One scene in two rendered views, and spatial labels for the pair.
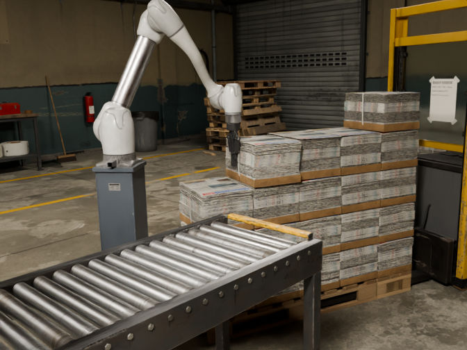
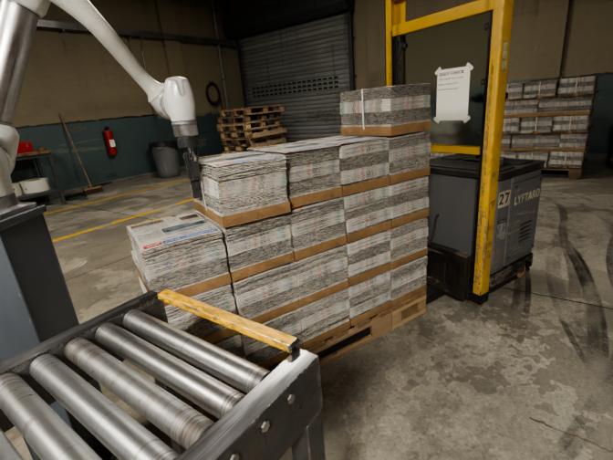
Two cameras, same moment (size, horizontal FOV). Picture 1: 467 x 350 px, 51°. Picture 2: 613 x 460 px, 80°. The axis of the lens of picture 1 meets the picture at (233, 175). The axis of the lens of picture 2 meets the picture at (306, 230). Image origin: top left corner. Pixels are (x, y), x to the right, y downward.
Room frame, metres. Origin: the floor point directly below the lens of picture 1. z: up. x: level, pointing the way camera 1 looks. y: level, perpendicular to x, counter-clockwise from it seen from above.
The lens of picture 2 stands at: (1.21, -0.27, 1.24)
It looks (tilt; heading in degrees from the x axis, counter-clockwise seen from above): 19 degrees down; 354
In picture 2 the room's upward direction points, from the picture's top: 5 degrees counter-clockwise
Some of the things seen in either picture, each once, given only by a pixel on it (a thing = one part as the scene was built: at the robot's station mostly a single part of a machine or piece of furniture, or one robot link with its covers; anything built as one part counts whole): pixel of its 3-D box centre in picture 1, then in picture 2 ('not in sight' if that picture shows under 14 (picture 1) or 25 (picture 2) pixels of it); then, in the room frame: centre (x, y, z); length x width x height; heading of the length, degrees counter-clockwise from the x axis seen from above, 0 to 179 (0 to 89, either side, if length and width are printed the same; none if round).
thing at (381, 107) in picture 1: (377, 192); (385, 208); (3.14, -0.94, 0.65); 0.39 x 0.30 x 1.29; 25
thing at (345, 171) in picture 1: (342, 164); (343, 181); (3.01, -0.68, 0.86); 0.38 x 0.29 x 0.04; 24
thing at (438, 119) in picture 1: (433, 92); (441, 86); (3.33, -1.35, 1.27); 0.57 x 0.01 x 0.65; 25
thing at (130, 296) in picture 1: (113, 289); not in sight; (1.43, 0.38, 0.77); 0.47 x 0.05 x 0.05; 46
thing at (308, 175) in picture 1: (301, 168); (293, 191); (2.90, -0.41, 0.86); 0.38 x 0.29 x 0.04; 24
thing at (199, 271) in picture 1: (178, 265); not in sight; (1.61, 0.20, 0.77); 0.47 x 0.05 x 0.05; 46
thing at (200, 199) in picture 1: (282, 243); (278, 285); (2.83, -0.29, 0.42); 1.17 x 0.39 x 0.83; 115
